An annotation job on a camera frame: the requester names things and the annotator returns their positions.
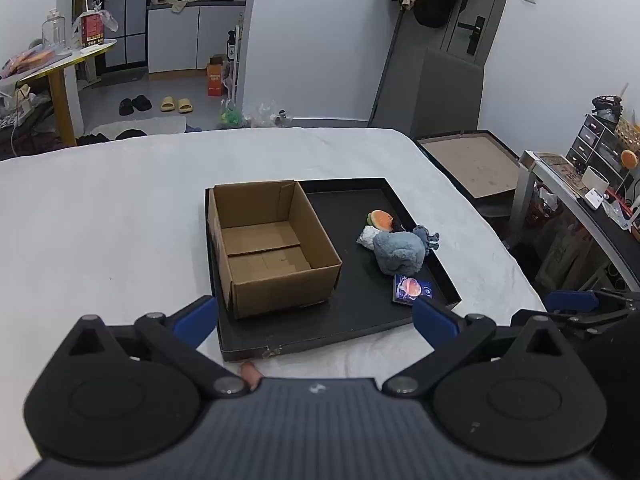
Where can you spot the white cup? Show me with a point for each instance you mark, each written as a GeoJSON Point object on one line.
{"type": "Point", "coordinates": [594, 180]}

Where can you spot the orange cardboard carton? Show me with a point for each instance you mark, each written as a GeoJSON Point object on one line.
{"type": "Point", "coordinates": [215, 82]}

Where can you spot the black spray bottle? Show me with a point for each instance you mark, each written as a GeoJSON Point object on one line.
{"type": "Point", "coordinates": [232, 47]}

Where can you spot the clear plastic bag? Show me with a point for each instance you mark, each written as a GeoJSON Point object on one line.
{"type": "Point", "coordinates": [262, 117]}

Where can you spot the clear glass bottle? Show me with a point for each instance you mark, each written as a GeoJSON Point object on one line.
{"type": "Point", "coordinates": [54, 35]}

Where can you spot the blue fluffy plush toy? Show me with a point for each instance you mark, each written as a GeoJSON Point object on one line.
{"type": "Point", "coordinates": [397, 255]}

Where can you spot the orange snack packets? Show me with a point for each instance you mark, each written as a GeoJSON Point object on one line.
{"type": "Point", "coordinates": [35, 60]}

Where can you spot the dark clothes on floor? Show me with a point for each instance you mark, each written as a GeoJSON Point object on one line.
{"type": "Point", "coordinates": [130, 134]}

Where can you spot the red carton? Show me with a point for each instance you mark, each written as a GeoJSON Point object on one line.
{"type": "Point", "coordinates": [92, 30]}

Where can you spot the wicker basket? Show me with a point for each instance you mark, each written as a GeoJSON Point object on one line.
{"type": "Point", "coordinates": [627, 135]}

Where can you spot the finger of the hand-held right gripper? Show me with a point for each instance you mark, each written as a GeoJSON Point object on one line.
{"type": "Point", "coordinates": [590, 320]}
{"type": "Point", "coordinates": [570, 301]}

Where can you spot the black slipper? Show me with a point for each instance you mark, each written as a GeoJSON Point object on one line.
{"type": "Point", "coordinates": [126, 107]}
{"type": "Point", "coordinates": [142, 103]}

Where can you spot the white kitchen cabinet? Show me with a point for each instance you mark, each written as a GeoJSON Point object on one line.
{"type": "Point", "coordinates": [175, 40]}

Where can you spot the black framed glass door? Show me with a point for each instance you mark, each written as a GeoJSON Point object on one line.
{"type": "Point", "coordinates": [130, 20]}

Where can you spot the small white device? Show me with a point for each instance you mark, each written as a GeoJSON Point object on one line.
{"type": "Point", "coordinates": [594, 198]}

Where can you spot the black picture frame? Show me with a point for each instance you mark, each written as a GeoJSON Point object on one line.
{"type": "Point", "coordinates": [470, 165]}

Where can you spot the grey drawer organiser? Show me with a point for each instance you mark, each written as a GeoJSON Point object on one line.
{"type": "Point", "coordinates": [590, 140]}

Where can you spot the beige kitchen cloth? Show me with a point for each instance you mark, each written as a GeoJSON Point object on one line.
{"type": "Point", "coordinates": [179, 7]}

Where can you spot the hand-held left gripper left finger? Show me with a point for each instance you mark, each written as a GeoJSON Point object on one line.
{"type": "Point", "coordinates": [195, 320]}

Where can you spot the round table with yellow legs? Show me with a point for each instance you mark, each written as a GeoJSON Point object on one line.
{"type": "Point", "coordinates": [65, 105]}

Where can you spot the small denim octopus toy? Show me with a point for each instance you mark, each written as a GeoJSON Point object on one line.
{"type": "Point", "coordinates": [425, 236]}

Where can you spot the cluttered dark chair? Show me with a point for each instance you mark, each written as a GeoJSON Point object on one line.
{"type": "Point", "coordinates": [30, 115]}

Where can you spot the white desk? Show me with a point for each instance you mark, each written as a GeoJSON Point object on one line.
{"type": "Point", "coordinates": [550, 176]}

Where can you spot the white tissue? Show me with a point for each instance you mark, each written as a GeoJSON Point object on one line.
{"type": "Point", "coordinates": [367, 236]}

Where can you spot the crinkled clear wrapper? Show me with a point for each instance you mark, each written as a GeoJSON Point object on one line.
{"type": "Point", "coordinates": [109, 17]}

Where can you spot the grey door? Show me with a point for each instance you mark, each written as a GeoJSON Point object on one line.
{"type": "Point", "coordinates": [495, 5]}

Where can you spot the hamburger plush toy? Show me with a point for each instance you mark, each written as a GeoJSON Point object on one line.
{"type": "Point", "coordinates": [381, 219]}

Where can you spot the brown printed book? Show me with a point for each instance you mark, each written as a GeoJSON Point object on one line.
{"type": "Point", "coordinates": [545, 160]}

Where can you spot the brown cardboard box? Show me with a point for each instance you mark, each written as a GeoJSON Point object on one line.
{"type": "Point", "coordinates": [280, 290]}

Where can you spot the orange round toy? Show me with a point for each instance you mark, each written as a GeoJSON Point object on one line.
{"type": "Point", "coordinates": [629, 159]}

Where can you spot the white narrow shelf cart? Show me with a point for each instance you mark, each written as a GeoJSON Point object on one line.
{"type": "Point", "coordinates": [239, 75]}

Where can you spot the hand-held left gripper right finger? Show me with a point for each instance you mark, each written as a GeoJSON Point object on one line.
{"type": "Point", "coordinates": [435, 321]}

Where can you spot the white floor mat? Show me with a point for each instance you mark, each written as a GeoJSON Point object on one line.
{"type": "Point", "coordinates": [150, 124]}

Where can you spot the green plastic bag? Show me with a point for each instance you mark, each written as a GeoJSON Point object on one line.
{"type": "Point", "coordinates": [231, 117]}

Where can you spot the person's left hand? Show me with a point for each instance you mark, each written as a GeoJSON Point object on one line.
{"type": "Point", "coordinates": [251, 376]}

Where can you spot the blue tissue pack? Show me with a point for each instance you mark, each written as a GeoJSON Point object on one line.
{"type": "Point", "coordinates": [410, 287]}

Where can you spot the grey padded panel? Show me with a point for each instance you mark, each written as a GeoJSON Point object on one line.
{"type": "Point", "coordinates": [445, 95]}

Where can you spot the black shallow tray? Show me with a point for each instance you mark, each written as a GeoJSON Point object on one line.
{"type": "Point", "coordinates": [360, 300]}

